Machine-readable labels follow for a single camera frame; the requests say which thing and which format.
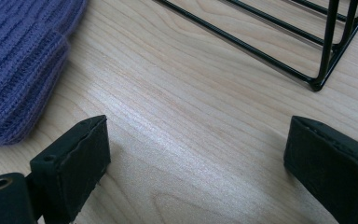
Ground purple knitted beanie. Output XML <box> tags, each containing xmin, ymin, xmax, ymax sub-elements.
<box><xmin>0</xmin><ymin>0</ymin><xmax>90</xmax><ymax>147</ymax></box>

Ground black wire rack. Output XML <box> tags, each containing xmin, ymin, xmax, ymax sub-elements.
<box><xmin>153</xmin><ymin>0</ymin><xmax>358</xmax><ymax>92</ymax></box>

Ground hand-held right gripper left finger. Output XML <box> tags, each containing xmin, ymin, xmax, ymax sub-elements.
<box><xmin>29</xmin><ymin>114</ymin><xmax>112</xmax><ymax>224</ymax></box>

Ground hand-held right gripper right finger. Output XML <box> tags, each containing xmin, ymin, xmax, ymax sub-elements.
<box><xmin>282</xmin><ymin>115</ymin><xmax>358</xmax><ymax>224</ymax></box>

